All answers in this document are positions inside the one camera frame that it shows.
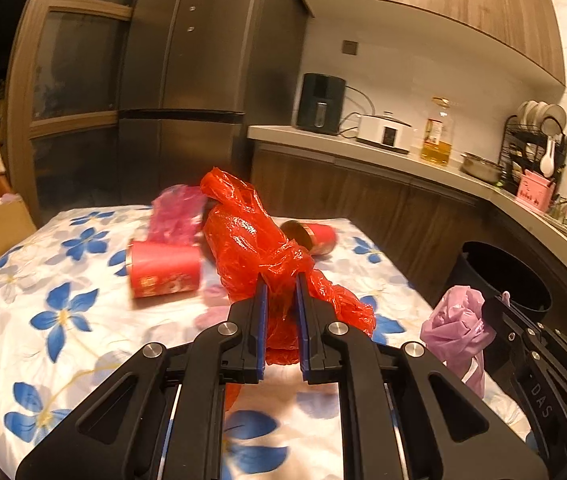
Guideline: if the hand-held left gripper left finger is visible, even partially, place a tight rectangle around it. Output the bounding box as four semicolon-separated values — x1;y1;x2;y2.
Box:
16;272;270;480

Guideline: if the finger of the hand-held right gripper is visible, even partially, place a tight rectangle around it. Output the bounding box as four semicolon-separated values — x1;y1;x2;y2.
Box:
481;291;567;403

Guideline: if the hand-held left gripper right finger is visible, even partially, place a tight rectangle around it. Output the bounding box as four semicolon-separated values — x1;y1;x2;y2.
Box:
296;272;549;480

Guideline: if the purple plastic bag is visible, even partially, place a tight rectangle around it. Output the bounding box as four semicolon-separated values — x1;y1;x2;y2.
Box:
419;285;497;397

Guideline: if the black trash bin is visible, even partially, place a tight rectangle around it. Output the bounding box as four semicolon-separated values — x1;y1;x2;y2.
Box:
444;241;554;341

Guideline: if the small red tin can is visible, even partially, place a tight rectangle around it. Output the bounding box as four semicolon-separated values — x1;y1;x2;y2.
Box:
280;219;338;257

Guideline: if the plain red plastic bag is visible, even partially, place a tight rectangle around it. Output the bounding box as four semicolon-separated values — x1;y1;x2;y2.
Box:
199;165;378;367

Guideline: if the large red tin can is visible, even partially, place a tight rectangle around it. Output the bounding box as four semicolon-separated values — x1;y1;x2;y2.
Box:
126;240;201;300

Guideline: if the pink plastic bag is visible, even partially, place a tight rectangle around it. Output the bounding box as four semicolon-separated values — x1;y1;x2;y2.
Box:
149;184;209;248

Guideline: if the pink utensil holder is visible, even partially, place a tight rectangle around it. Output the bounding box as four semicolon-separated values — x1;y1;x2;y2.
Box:
515;169;557;216

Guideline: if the kitchen counter with wooden cabinets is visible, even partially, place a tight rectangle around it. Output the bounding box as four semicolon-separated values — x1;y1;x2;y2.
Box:
246;125;567;341

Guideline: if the steel pot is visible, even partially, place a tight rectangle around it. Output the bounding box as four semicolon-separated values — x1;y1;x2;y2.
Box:
460;152;505;184

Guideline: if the white rice spoon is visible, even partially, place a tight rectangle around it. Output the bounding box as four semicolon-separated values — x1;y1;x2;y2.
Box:
539;135;557;178

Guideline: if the blue floral blanket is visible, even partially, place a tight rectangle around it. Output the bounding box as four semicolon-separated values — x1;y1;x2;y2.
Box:
0;204;539;480

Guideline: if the black dish rack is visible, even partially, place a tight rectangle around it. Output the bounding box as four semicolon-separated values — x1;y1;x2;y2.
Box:
501;114;567;196

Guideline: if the white electric cooker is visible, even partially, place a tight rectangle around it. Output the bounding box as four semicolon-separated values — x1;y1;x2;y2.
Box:
356;112;413;155

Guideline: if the cooking oil bottle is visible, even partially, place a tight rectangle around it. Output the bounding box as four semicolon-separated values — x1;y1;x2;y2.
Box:
420;97;455;166

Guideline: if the row of white plates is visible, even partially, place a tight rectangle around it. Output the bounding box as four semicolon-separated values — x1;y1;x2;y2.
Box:
516;100;567;136

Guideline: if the black air fryer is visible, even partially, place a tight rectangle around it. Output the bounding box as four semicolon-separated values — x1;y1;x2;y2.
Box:
296;73;347;135

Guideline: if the dark steel refrigerator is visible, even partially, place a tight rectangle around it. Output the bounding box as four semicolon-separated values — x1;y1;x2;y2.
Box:
116;0;309;211

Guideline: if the wooden framed glass door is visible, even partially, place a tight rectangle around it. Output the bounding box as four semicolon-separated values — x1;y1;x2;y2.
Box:
6;0;136;226

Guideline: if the black power cable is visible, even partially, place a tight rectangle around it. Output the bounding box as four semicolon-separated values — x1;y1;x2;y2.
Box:
338;112;361;138
345;86;377;117

